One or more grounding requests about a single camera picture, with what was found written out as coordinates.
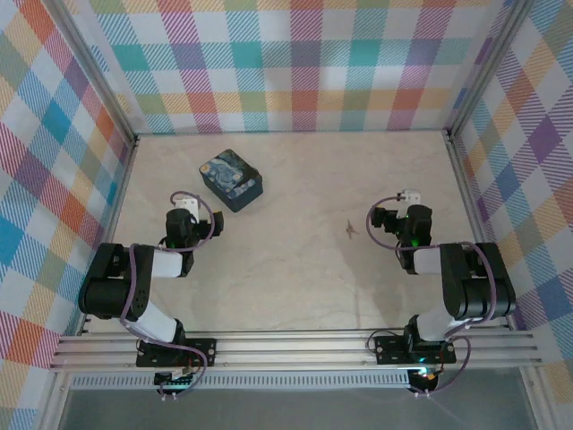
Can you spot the starry night print box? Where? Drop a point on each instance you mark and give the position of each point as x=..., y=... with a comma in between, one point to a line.
x=228, y=177

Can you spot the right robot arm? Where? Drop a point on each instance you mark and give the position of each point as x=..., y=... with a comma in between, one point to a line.
x=483, y=291

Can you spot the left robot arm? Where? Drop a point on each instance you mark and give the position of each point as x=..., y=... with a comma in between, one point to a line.
x=107, y=291

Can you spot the small black circuit board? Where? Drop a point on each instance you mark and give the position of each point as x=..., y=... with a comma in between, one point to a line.
x=425, y=380
x=174, y=380

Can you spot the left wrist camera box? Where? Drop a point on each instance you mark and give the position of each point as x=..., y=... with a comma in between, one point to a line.
x=187, y=206

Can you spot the aluminium side rail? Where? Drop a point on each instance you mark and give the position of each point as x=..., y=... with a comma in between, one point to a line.
x=467, y=188
x=117, y=201

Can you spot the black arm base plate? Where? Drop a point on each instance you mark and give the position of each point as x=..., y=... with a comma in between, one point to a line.
x=389, y=349
x=203, y=347

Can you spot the aluminium mounting rail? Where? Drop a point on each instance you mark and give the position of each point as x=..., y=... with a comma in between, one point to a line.
x=291, y=351

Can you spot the aluminium frame post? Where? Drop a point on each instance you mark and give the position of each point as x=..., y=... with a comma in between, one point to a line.
x=489, y=67
x=96, y=74

